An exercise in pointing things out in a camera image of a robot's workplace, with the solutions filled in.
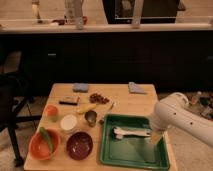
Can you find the grey folded cloth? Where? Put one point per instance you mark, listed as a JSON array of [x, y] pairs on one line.
[[135, 89]]

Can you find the orange bowl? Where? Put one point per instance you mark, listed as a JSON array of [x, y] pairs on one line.
[[38, 147]]

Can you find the yellow banana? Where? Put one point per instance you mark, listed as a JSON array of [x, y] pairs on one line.
[[86, 108]]

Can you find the purple bowl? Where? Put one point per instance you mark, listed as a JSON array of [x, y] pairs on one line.
[[79, 145]]

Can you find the green plastic tray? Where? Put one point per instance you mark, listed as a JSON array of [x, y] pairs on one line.
[[131, 151]]

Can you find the orange plastic cup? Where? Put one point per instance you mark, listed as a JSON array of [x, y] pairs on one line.
[[52, 112]]

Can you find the white round lid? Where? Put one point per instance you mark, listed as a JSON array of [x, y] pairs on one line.
[[68, 122]]

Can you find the black office chair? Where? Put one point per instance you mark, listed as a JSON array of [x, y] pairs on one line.
[[13, 97]]

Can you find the black rectangular block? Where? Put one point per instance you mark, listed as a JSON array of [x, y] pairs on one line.
[[69, 101]]

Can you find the dark counter cabinet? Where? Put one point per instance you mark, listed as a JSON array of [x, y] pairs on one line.
[[171, 60]]

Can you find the small metal cup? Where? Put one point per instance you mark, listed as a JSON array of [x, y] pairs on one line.
[[91, 117]]

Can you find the green pepper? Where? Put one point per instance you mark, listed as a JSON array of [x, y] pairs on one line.
[[45, 135]]

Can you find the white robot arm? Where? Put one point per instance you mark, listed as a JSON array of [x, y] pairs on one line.
[[172, 110]]

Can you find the wooden spoon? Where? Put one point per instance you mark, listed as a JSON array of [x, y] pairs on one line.
[[101, 121]]

